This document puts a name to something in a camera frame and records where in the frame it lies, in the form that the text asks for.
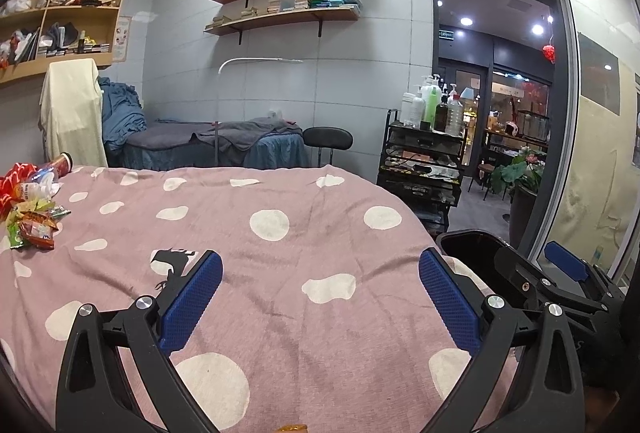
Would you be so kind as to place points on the clear plastic bottle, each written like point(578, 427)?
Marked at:
point(454, 124)

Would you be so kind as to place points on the colourful snack wrapper pile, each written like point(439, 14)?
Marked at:
point(29, 211)

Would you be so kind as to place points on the dark brown trash bin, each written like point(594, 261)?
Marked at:
point(486, 255)

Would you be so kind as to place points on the potted green plant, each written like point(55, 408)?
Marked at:
point(521, 179)

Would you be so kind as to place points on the glass double door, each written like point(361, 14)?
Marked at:
point(472, 83)

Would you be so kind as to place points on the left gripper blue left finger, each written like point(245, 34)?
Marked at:
point(185, 294)

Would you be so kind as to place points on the red chip can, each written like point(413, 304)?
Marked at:
point(61, 165)

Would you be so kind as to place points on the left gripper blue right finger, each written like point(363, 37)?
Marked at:
point(458, 314)

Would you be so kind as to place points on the black wire shelf cart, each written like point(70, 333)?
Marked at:
point(424, 169)

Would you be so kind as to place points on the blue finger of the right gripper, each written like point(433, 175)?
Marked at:
point(566, 261)

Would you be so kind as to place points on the wooden cubby shelf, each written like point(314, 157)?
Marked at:
point(35, 33)

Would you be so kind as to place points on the cream cloth covered chair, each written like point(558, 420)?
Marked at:
point(70, 112)

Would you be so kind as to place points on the lower wooden wall shelf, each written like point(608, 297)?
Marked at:
point(256, 14)

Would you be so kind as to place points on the black round stool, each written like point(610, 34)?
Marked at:
point(330, 138)

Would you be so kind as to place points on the pink polka dot blanket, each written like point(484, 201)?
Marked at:
point(320, 319)

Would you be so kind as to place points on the green plastic bottle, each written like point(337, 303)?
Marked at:
point(431, 93)

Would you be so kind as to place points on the blue cloth pile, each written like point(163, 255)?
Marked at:
point(122, 114)

